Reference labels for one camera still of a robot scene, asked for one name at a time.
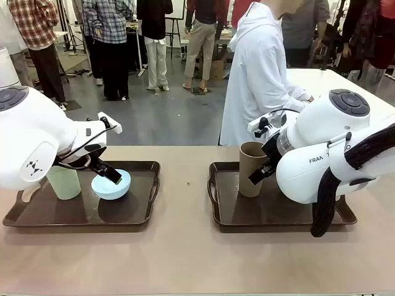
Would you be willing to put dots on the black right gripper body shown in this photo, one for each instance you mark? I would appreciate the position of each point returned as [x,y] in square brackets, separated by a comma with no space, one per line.
[271,148]

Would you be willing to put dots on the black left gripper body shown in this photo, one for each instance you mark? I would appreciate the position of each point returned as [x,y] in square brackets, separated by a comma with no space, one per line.
[92,149]

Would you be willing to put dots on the brown tall cup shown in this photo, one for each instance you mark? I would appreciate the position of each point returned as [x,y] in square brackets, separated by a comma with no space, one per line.
[248,172]

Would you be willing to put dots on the light blue bowl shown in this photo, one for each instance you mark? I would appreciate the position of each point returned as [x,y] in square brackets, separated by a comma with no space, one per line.
[109,191]

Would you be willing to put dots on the light green tall cup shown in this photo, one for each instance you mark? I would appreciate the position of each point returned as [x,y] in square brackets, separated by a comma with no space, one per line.
[64,185]

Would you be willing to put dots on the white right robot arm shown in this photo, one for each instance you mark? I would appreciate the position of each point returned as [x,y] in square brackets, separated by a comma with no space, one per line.
[321,135]

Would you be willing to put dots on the person's right forearm white sleeve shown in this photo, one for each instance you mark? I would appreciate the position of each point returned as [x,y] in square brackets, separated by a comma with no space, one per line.
[296,95]

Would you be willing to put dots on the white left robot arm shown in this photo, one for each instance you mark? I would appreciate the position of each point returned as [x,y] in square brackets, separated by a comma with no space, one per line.
[27,138]

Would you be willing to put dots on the dark brown plastic tray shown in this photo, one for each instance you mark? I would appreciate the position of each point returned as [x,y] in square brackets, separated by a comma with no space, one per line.
[77,212]
[262,212]

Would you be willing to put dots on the person's right hand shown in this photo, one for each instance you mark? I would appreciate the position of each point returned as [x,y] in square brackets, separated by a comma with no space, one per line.
[309,99]

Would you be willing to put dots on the person in white hoodie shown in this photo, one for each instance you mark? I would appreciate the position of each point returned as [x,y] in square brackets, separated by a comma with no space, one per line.
[256,77]

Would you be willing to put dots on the white table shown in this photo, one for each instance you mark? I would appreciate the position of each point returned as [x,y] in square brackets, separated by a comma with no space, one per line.
[339,83]

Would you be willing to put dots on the cardboard box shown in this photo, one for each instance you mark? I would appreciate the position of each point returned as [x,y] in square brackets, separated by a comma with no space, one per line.
[217,69]

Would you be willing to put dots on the black tripod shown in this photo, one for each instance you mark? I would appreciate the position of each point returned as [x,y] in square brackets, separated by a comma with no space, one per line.
[72,46]

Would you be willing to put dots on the person in blue plaid shirt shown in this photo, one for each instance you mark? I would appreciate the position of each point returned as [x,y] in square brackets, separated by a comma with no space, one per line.
[108,37]

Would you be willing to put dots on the white round appliance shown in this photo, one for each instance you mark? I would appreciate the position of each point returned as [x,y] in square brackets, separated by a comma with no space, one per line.
[7,68]

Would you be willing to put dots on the person in grey t-shirt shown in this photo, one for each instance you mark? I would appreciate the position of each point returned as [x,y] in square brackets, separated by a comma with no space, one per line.
[301,34]

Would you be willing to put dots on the person in khaki trousers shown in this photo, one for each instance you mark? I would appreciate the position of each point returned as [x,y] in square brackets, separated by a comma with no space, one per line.
[200,40]

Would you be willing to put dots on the person black top white trousers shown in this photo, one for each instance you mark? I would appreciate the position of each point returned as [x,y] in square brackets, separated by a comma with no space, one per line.
[155,37]

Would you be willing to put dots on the person in red plaid shirt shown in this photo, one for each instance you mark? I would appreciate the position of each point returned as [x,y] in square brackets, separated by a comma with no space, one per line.
[37,31]

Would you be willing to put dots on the black easel with whiteboard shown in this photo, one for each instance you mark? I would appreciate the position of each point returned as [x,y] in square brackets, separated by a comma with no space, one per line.
[176,27]

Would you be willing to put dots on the person in dark patterned clothes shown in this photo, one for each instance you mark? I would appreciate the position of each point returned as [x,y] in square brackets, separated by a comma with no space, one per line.
[367,31]

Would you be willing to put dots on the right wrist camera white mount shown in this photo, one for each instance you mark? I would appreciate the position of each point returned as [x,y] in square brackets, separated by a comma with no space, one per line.
[260,122]

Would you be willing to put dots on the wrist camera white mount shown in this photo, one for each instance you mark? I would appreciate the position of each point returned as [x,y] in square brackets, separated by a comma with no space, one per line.
[260,122]
[110,124]

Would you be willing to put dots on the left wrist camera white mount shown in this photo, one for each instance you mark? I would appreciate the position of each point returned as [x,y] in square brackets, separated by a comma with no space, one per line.
[110,124]

